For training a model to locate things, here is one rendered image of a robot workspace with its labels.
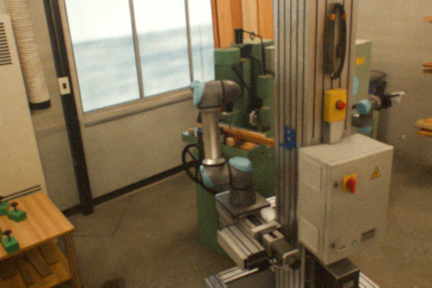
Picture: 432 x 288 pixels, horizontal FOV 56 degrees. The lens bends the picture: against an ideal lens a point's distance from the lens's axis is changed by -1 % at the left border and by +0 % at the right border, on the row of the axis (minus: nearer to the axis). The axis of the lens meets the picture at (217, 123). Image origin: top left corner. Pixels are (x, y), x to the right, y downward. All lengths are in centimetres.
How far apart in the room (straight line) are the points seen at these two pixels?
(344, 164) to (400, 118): 312
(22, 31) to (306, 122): 220
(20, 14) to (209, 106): 173
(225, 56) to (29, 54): 146
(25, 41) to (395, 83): 354
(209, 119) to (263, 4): 282
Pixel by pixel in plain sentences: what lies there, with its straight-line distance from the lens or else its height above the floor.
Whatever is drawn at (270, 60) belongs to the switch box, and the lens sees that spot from 284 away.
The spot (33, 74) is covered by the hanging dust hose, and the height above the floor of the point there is 135.
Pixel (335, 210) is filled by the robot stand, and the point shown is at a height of 102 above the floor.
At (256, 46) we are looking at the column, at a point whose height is 150.
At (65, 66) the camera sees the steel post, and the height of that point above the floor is 135.
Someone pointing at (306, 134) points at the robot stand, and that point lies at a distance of 179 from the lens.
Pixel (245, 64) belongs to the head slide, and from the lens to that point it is 277.
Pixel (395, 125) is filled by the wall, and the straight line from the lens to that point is 482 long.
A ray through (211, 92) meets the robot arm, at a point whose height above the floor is 141.
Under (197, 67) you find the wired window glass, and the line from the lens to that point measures 435.
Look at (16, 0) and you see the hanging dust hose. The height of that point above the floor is 188.
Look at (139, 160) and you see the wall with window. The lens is 408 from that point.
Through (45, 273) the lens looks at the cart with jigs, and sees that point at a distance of 301.
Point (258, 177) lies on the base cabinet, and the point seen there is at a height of 62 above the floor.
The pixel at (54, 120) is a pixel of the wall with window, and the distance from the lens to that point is 360.
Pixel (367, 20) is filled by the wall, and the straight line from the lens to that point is 476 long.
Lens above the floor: 192
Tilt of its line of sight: 19 degrees down
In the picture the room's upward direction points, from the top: 3 degrees counter-clockwise
